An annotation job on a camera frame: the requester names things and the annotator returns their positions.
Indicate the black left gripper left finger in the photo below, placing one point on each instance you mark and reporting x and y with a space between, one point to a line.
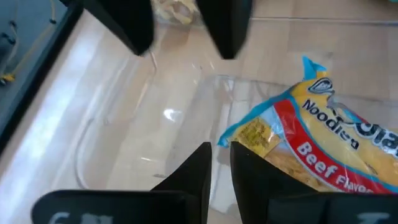
199 174

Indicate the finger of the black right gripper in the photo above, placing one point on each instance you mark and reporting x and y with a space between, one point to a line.
124 18
227 25

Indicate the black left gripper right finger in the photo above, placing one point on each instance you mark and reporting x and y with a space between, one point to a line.
252 180

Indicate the yellow chicken ramen pack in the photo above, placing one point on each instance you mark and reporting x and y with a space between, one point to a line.
174 12

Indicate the blue beef ramen pack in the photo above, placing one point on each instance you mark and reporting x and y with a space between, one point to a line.
326 137

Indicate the clear plastic bin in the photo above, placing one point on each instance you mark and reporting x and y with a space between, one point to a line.
140 130

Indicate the black aluminium table frame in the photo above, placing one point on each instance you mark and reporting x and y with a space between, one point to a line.
37 74

